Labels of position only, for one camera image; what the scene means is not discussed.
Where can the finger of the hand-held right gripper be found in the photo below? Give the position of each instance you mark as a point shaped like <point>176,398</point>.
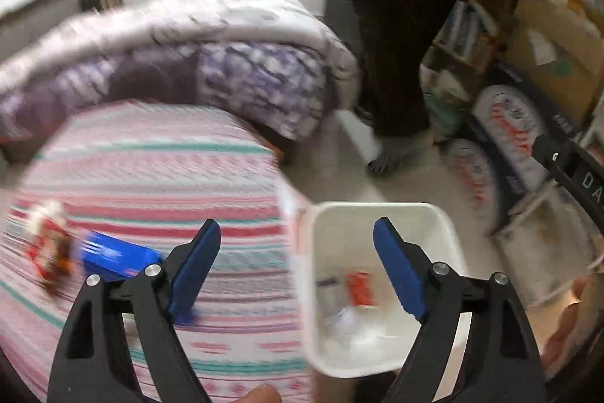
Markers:
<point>549,155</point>

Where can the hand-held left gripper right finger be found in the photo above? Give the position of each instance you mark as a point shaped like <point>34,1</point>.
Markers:
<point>401,266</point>

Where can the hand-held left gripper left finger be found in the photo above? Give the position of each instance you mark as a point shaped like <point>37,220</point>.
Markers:
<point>196,266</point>

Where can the red wrapper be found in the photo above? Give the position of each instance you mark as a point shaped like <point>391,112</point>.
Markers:
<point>362,289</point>

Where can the white plastic bin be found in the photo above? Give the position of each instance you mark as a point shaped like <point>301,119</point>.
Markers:
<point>339,233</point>

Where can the white paper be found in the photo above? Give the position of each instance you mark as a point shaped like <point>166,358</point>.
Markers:
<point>347,322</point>

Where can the blue box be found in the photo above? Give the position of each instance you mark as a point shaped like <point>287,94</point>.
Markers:
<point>113,254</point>

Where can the red white snack packet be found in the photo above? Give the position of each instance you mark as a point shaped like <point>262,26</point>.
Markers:
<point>47,242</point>

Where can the person's left hand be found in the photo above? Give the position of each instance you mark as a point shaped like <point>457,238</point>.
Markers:
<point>258,396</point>

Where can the person's right hand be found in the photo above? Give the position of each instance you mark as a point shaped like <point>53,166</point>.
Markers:
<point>566,337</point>

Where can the blue white water carton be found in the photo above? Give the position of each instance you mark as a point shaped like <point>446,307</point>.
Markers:
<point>472,176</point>
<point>509,134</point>

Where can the round table with patterned cloth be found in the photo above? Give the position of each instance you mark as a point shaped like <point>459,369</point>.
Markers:
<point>165,171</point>

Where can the cardboard box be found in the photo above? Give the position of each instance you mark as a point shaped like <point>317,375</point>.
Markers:
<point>552,53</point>

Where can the wooden bookshelf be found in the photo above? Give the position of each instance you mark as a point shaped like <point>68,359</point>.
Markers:
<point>472,30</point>

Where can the purple patterned blanket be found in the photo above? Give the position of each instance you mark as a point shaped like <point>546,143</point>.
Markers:
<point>245,77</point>

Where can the grey bed headboard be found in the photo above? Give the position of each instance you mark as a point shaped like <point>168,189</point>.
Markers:
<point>37,16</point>

